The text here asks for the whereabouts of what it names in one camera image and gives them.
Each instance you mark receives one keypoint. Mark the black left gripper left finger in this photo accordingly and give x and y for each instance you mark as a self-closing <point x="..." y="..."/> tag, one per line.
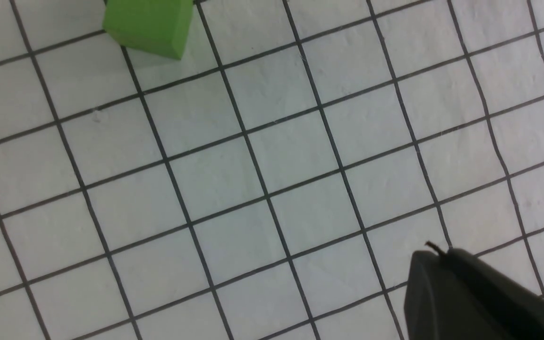
<point x="438" y="307"/>

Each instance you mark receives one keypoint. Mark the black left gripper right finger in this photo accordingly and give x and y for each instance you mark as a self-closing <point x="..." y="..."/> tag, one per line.
<point x="516" y="310"/>

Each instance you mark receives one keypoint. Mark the white checkered tablecloth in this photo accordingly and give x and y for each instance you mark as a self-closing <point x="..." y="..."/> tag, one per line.
<point x="274" y="182"/>

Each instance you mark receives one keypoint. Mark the green foam cube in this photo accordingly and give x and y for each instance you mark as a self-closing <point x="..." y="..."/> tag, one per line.
<point x="159" y="27"/>

